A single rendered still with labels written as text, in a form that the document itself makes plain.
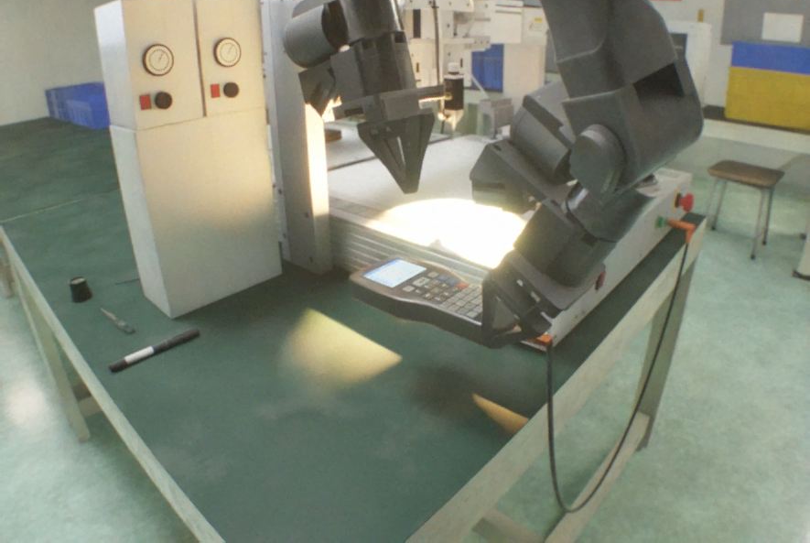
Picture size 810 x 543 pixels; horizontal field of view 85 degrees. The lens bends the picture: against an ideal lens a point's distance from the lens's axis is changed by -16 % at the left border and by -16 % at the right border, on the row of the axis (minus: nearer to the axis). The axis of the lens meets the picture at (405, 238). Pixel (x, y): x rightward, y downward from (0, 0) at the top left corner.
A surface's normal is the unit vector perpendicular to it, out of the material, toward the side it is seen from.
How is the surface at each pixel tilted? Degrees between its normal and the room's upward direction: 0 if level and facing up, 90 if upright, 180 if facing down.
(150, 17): 90
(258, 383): 0
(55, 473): 0
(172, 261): 90
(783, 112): 90
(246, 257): 90
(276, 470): 0
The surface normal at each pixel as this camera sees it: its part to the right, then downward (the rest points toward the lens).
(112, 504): -0.02, -0.92
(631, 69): 0.31, 0.13
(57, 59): 0.74, 0.24
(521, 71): -0.67, 0.29
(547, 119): -0.85, 0.49
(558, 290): 0.36, -0.69
